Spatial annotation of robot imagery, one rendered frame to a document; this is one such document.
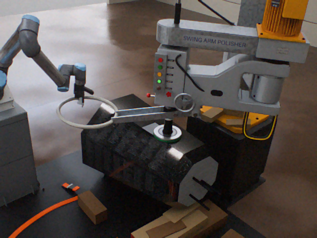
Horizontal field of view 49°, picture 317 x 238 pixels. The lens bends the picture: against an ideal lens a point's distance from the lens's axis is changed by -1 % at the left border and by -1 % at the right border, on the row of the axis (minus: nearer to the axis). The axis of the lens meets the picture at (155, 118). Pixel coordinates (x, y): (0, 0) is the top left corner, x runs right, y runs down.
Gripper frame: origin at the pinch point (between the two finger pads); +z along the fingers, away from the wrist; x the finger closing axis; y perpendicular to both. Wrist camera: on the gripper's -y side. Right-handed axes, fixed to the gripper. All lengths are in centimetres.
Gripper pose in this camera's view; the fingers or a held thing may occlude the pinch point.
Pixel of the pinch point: (82, 104)
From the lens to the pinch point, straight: 306.9
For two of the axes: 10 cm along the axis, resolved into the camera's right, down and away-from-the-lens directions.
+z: -1.2, 8.5, 5.2
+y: -9.4, 0.7, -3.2
